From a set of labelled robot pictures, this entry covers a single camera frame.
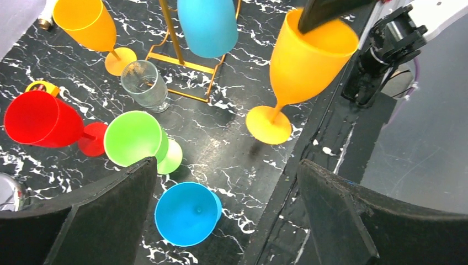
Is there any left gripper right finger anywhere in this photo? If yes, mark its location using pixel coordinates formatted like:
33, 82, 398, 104
297, 160, 467, 264

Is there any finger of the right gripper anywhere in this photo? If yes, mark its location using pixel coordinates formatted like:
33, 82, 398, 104
297, 0, 377, 34

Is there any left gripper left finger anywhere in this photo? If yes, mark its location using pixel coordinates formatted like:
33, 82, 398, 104
1, 157, 157, 264

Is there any orange wine glass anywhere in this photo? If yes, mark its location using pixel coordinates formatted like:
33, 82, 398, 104
52, 0, 137, 76
246, 8, 359, 145

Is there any blue wine glass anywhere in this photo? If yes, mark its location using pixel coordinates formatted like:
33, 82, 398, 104
154, 182, 222, 247

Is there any teal wine glass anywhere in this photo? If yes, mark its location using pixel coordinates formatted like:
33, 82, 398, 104
177, 0, 238, 59

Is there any gold wire glass rack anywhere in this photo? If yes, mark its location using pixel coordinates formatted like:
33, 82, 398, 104
145, 0, 227, 103

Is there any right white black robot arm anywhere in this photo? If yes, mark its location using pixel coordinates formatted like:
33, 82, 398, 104
341, 0, 467, 108

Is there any green plastic wine glass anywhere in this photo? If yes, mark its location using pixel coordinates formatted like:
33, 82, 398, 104
103, 110, 183, 174

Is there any silver round glass rack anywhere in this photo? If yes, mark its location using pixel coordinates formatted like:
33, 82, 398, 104
1, 172, 26, 211

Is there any red plastic wine glass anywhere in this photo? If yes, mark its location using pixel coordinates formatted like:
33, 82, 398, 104
4, 91, 107, 157

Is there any clear glass tumbler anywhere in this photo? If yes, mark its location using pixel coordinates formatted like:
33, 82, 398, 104
120, 60, 169, 113

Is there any white small fitting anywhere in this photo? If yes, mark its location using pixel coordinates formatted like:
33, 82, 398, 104
38, 0, 57, 30

